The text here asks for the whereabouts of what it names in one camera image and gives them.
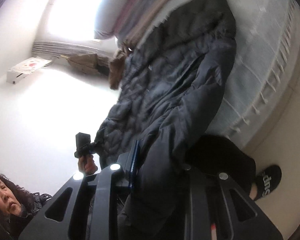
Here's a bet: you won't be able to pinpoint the black quilted puffer jacket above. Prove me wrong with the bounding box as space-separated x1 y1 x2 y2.
95 0 256 239

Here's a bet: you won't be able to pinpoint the operator left hand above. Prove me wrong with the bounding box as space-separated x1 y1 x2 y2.
78 154 98 176

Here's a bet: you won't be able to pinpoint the black slide sandal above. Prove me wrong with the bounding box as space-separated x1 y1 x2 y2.
254 165 282 201

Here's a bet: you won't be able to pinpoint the operator head dark hair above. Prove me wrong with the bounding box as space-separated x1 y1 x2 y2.
0 174 35 217

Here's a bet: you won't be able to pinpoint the brown cardboard box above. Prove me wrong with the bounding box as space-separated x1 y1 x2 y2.
61 54 110 77

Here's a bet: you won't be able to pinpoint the brown fur hood trim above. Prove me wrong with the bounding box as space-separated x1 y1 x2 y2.
108 49 126 90

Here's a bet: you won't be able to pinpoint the white air conditioner unit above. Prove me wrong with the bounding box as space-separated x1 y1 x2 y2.
6 57 52 85

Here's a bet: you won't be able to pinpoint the grey window curtain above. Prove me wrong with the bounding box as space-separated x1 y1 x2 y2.
32 41 113 57

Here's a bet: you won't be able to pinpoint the folded pink grey blankets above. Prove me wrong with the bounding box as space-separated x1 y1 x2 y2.
115 0 191 49

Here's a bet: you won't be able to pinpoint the grey quilted bed cover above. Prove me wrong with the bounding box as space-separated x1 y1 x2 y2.
207 0 300 147

